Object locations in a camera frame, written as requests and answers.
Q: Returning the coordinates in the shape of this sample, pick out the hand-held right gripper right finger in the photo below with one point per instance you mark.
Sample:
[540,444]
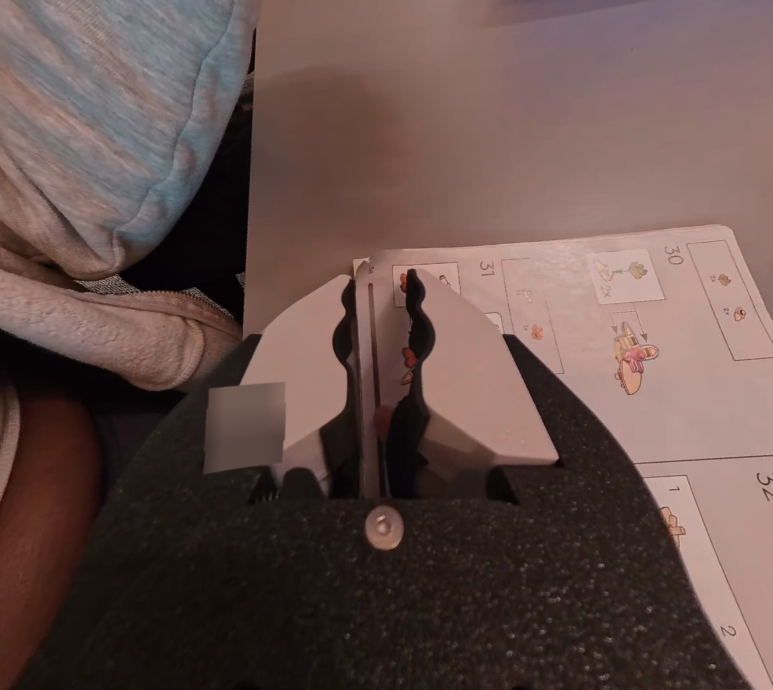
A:
[471,376]

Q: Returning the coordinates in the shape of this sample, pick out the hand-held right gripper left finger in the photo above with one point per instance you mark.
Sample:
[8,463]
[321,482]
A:
[302,345]

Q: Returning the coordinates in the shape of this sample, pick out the white instruction booklet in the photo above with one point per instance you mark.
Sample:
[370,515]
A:
[573,309]

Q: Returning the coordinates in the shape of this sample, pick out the person's left forearm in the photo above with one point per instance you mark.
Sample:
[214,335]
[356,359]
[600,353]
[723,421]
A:
[108,67]

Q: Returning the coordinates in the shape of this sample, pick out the person's grey fleece jacket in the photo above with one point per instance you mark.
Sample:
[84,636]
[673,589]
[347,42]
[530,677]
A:
[121,327]

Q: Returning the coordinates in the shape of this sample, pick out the person's leg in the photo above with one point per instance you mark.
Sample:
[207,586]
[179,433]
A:
[42,521]

